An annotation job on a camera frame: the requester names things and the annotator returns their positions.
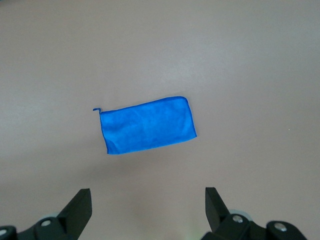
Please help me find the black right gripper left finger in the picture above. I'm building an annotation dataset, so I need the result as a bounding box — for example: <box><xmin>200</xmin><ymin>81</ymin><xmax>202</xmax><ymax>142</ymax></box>
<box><xmin>0</xmin><ymin>188</ymin><xmax>93</xmax><ymax>240</ymax></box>

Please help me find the blue microfibre towel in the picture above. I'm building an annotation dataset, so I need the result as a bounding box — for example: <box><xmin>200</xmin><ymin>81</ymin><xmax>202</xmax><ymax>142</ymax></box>
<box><xmin>92</xmin><ymin>95</ymin><xmax>198</xmax><ymax>155</ymax></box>

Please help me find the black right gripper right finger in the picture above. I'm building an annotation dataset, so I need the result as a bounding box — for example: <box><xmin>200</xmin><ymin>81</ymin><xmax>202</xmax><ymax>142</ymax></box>
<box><xmin>201</xmin><ymin>186</ymin><xmax>307</xmax><ymax>240</ymax></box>

